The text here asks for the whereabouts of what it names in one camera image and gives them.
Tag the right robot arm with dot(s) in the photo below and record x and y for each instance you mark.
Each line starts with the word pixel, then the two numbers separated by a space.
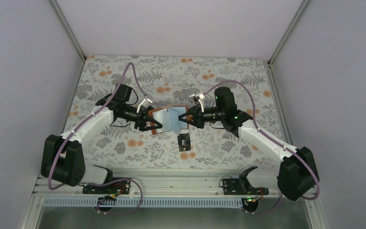
pixel 295 170

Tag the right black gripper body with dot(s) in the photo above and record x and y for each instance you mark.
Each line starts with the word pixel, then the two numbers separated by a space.
pixel 196 117

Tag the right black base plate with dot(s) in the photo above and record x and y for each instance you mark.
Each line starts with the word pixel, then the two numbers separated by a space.
pixel 236 187

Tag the blue slotted cable duct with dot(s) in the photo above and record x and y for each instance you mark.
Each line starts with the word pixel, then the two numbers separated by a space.
pixel 126 202

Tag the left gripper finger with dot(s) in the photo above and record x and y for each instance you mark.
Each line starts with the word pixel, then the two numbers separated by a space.
pixel 146 127
pixel 150 120

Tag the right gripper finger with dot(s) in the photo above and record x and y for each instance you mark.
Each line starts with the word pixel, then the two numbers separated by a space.
pixel 196 123
pixel 189 116

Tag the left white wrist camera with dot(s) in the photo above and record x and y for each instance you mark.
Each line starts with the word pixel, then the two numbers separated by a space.
pixel 143 104

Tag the aluminium rail frame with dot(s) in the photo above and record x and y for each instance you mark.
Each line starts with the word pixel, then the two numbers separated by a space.
pixel 185 183

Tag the brown leather card holder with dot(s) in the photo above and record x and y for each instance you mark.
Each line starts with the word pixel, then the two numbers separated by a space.
pixel 168 117

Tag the floral patterned table mat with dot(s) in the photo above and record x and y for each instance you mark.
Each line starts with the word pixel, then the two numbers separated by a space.
pixel 170 81

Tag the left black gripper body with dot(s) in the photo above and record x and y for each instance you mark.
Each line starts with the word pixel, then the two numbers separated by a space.
pixel 141 119

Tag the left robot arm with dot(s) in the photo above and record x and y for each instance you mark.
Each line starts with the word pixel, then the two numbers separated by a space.
pixel 63 155

